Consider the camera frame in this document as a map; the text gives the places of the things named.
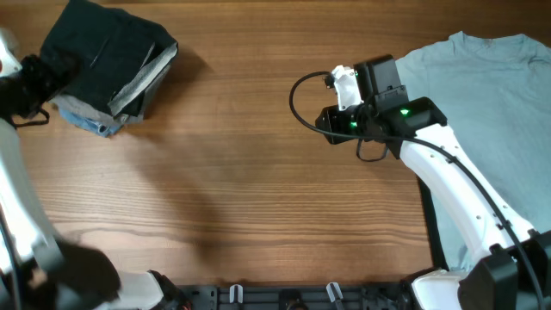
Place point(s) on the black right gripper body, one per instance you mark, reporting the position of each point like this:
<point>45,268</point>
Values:
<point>351,120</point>

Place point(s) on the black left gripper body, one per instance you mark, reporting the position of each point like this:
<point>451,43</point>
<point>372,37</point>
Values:
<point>28,87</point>

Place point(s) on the black shorts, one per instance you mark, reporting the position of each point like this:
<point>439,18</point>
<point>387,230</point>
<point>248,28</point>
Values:
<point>116,56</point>

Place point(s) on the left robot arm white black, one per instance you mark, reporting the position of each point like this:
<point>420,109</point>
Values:
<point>39,268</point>

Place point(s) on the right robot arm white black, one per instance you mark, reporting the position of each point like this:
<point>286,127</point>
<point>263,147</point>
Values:
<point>511,258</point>

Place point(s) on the folded blue denim garment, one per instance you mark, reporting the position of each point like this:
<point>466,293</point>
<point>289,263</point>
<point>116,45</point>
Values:
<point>89,125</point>

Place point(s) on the folded grey shirt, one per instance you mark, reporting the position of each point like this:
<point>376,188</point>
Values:
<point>144,99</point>

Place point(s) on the light blue t-shirt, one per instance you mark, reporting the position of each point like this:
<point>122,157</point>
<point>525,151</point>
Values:
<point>495,94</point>

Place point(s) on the black mounting rail base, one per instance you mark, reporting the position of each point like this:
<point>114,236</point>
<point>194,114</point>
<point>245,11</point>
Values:
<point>332,296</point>

